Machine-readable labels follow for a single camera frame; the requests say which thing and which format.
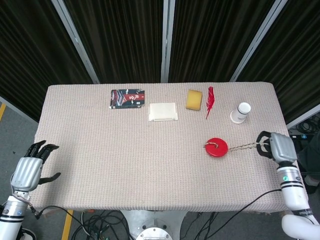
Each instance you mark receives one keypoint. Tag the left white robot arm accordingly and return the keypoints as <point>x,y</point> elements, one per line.
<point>12,212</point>

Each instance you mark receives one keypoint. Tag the dark printed flat packet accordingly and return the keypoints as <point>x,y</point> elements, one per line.
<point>127,99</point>

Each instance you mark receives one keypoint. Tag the white paper cup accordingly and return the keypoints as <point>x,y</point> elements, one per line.
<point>240,113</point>

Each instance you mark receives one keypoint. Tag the yellow sponge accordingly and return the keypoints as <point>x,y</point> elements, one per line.
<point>194,99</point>

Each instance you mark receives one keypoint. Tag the red feather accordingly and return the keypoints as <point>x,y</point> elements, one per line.
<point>210,101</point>

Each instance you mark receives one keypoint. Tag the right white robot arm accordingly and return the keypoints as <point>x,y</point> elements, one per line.
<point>297,197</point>

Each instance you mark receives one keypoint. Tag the grey metal partition post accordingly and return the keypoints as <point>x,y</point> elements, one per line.
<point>258,41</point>
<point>75,41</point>
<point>166,41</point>

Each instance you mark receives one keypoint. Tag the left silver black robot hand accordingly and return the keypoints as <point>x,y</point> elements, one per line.
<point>27,172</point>

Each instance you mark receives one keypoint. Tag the white flat plastic tray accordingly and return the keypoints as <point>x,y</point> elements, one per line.
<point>163,112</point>

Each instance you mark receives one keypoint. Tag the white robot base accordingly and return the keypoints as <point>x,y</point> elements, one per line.
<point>153,225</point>

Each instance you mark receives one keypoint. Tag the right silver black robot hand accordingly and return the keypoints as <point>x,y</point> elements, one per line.
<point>281,147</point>

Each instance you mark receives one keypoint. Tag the red plastic button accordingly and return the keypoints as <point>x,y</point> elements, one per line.
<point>216,147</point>

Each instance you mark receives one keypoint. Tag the beige woven tablecloth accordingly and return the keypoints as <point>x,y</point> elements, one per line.
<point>160,160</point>

